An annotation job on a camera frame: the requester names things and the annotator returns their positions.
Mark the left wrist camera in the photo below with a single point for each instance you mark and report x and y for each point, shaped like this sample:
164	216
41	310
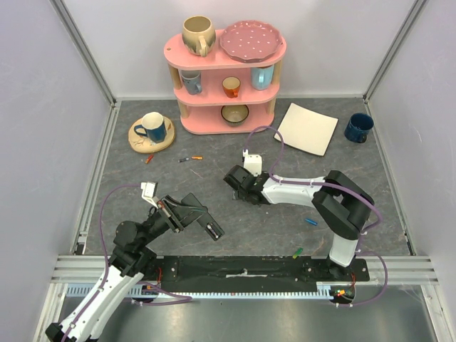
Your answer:
149	192

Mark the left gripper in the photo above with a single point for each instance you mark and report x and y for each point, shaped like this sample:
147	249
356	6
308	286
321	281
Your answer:
176	212

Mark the black remote control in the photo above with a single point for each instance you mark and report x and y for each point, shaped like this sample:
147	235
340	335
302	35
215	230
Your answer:
199	213

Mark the square white plate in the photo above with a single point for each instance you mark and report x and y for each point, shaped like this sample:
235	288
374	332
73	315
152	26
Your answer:
306	130

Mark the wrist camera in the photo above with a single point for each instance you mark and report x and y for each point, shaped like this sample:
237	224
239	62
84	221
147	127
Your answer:
252	162
149	192

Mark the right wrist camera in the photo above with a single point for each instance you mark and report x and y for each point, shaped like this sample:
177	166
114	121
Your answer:
252	162

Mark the dark blue mug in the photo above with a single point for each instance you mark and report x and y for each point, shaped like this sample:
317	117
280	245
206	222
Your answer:
358	128

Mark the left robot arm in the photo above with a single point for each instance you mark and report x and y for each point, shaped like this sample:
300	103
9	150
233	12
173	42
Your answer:
128	263

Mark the blue mug cream interior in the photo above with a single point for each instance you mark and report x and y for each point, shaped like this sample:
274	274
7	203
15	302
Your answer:
152	126

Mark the blue metallic battery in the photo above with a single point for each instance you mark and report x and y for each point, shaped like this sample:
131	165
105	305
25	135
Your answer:
310	221

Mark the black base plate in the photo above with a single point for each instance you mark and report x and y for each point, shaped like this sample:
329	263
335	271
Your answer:
251	274

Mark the pink dotted plate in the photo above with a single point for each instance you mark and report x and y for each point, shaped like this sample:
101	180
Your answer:
250	41

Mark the green battery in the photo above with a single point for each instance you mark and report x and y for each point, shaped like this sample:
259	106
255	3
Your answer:
297	253

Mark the beige ceramic mug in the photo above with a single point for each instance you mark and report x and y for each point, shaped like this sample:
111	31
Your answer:
199	35

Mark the pink three-tier shelf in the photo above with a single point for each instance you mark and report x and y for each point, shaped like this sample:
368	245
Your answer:
201	114

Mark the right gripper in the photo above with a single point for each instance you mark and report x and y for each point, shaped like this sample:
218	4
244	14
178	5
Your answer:
239	182

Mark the beige round saucer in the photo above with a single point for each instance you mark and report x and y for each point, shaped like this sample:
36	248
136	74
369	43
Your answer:
145	145

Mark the small orange cup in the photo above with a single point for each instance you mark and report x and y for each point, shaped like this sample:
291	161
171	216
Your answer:
231	86

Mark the red orange battery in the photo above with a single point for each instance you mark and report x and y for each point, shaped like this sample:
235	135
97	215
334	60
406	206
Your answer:
149	158

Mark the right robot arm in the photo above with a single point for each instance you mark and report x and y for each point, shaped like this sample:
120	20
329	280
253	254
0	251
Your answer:
342	204

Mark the dark patterned bowl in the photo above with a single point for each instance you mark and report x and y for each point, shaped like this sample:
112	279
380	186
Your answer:
234	115

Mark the light blue mug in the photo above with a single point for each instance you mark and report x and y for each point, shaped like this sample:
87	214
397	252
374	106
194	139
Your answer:
261	77

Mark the grey blue mug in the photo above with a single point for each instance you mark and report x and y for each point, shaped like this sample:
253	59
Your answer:
192	81

